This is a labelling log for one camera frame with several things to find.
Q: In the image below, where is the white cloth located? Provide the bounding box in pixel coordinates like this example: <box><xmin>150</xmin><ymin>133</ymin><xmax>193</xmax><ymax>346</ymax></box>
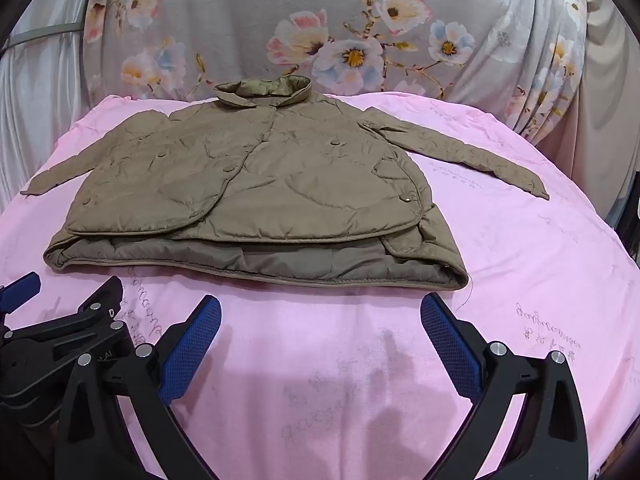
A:
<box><xmin>0</xmin><ymin>0</ymin><xmax>113</xmax><ymax>206</ymax></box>

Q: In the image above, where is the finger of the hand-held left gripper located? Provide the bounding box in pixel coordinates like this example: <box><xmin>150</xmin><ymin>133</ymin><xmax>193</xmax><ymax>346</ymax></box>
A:
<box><xmin>0</xmin><ymin>276</ymin><xmax>147</xmax><ymax>362</ymax></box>
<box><xmin>0</xmin><ymin>272</ymin><xmax>42</xmax><ymax>313</ymax></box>

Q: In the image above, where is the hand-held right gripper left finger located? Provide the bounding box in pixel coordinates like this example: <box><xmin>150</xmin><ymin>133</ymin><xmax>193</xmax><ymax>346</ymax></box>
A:
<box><xmin>54</xmin><ymin>295</ymin><xmax>223</xmax><ymax>480</ymax></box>

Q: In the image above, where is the olive quilted jacket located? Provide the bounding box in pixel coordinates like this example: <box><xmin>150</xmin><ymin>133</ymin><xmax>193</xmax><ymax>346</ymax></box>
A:
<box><xmin>20</xmin><ymin>74</ymin><xmax>551</xmax><ymax>293</ymax></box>

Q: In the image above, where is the beige cloth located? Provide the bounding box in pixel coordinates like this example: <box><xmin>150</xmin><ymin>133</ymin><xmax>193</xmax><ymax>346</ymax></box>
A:
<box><xmin>537</xmin><ymin>5</ymin><xmax>640</xmax><ymax>221</ymax></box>

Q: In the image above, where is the pink blanket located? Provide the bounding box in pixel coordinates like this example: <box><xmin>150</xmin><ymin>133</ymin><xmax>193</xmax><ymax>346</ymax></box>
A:
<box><xmin>0</xmin><ymin>89</ymin><xmax>640</xmax><ymax>480</ymax></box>

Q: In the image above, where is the grey floral bed sheet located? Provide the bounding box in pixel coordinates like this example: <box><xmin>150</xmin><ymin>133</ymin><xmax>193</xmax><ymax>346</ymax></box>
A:
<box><xmin>82</xmin><ymin>0</ymin><xmax>593</xmax><ymax>136</ymax></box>

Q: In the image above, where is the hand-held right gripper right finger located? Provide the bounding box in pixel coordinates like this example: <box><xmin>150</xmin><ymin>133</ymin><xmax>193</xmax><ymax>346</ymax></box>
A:
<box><xmin>420</xmin><ymin>292</ymin><xmax>591</xmax><ymax>480</ymax></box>

